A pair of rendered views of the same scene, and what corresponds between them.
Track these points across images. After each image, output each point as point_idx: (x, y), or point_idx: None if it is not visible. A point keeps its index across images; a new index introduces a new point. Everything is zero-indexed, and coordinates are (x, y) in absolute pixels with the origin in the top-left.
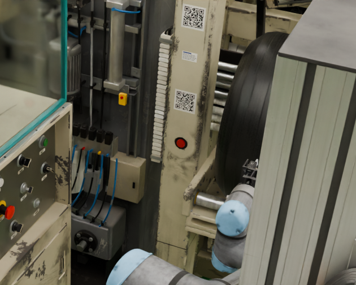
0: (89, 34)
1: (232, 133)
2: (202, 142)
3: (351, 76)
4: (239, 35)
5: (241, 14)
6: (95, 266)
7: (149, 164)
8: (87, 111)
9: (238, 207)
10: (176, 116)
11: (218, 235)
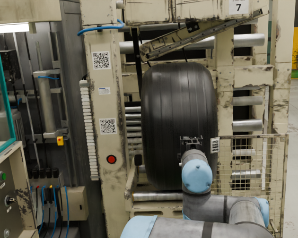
0: (24, 107)
1: (154, 130)
2: (126, 155)
3: None
4: (125, 91)
5: (124, 78)
6: None
7: (87, 191)
8: (35, 161)
9: (200, 163)
10: (103, 139)
11: (187, 197)
